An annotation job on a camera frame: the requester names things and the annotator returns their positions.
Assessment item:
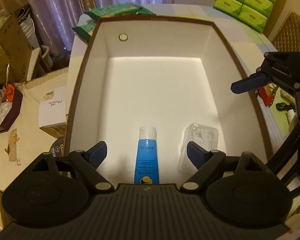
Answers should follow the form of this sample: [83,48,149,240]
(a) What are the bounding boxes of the blue cream tube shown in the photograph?
[134,125,159,185]

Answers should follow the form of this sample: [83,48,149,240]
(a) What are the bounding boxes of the white small box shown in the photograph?
[39,86,66,139]

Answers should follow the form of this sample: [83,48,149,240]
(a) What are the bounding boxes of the clear floss pick box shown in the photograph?
[179,123,218,174]

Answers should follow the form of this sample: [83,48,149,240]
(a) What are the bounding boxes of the dark wooden tray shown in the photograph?
[0,83,23,134]

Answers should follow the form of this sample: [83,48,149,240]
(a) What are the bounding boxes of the quilted chair cushion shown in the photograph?
[272,11,300,52]

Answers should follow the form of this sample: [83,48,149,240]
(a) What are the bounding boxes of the green tissue pack stack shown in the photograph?
[213,0,276,33]

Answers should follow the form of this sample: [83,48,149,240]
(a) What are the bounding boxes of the white paper bag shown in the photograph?
[15,4,40,49]

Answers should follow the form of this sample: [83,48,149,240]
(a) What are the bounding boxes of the brown cardboard carton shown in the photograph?
[0,12,44,86]

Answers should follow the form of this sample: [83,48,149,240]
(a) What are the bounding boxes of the checkered tablecloth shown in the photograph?
[67,3,300,221]

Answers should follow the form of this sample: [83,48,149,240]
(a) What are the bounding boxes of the green wet wipe packets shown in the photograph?
[71,3,154,45]

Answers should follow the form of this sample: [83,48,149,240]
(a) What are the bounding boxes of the red candy packet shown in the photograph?
[257,82,278,107]

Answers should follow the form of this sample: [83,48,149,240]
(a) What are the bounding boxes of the brown cardboard storage box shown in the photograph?
[64,15,274,188]

